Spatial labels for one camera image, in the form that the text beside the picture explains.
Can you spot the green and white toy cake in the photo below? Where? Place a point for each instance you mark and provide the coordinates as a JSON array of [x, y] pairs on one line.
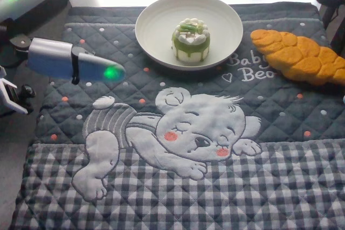
[[192, 48]]

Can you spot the orange braided bread toy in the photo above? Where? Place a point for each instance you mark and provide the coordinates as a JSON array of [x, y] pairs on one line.
[[296, 55]]

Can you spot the white round plate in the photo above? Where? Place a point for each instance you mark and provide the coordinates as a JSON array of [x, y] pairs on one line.
[[156, 30]]

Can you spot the grey quilt with bear print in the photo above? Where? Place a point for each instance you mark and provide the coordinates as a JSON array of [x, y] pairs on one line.
[[188, 187]]

